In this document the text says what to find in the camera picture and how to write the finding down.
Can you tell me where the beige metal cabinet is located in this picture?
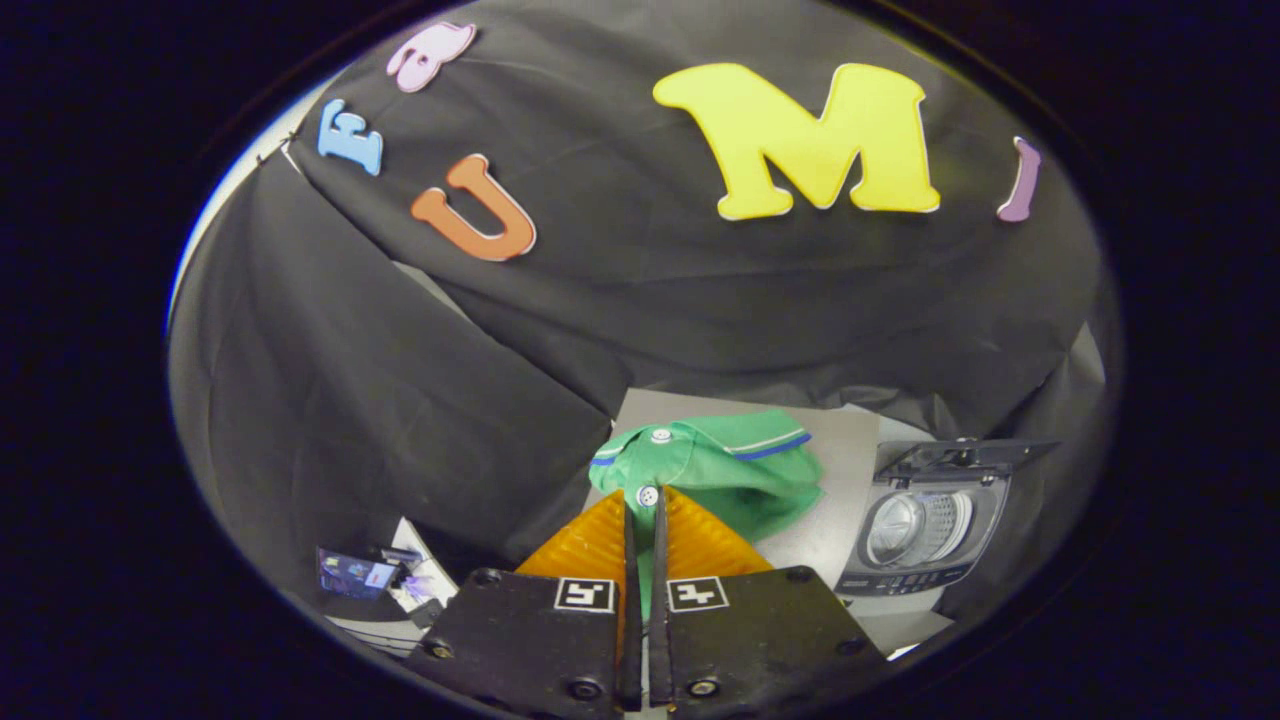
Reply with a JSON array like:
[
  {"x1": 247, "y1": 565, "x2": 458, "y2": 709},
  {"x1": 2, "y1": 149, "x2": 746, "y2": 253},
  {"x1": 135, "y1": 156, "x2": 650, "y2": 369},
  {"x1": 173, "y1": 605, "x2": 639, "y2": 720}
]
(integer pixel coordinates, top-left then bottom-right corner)
[{"x1": 585, "y1": 388, "x2": 883, "y2": 593}]

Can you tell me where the green polo shirt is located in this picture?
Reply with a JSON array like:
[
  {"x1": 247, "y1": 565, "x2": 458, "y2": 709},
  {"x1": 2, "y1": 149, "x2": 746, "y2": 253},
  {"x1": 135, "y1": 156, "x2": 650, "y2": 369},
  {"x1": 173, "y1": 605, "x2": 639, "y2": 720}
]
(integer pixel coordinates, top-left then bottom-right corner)
[{"x1": 588, "y1": 408, "x2": 826, "y2": 621}]

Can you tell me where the dark grey washing machine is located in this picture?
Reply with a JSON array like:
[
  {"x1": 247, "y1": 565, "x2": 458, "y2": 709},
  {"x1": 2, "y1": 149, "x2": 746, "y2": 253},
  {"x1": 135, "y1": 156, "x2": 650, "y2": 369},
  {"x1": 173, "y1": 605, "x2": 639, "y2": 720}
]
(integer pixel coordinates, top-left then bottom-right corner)
[{"x1": 835, "y1": 468, "x2": 1011, "y2": 598}]

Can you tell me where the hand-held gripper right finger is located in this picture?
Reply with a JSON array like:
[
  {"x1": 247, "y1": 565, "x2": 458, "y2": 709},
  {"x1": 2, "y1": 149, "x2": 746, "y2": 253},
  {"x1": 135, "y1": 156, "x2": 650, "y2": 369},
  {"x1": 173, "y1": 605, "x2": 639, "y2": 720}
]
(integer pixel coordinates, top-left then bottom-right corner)
[{"x1": 648, "y1": 486, "x2": 891, "y2": 716}]

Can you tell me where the black backdrop cloth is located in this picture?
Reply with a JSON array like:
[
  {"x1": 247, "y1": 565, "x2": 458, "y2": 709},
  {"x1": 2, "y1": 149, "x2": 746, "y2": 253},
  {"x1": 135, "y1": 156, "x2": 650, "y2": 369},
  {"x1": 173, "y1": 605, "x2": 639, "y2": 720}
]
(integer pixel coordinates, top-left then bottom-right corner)
[{"x1": 165, "y1": 0, "x2": 1126, "y2": 621}]

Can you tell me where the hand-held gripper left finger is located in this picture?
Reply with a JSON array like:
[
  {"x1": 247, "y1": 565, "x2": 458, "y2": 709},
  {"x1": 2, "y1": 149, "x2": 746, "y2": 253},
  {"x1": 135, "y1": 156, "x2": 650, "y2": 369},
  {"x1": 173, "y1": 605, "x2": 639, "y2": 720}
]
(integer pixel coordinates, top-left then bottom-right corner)
[{"x1": 405, "y1": 488, "x2": 643, "y2": 716}]

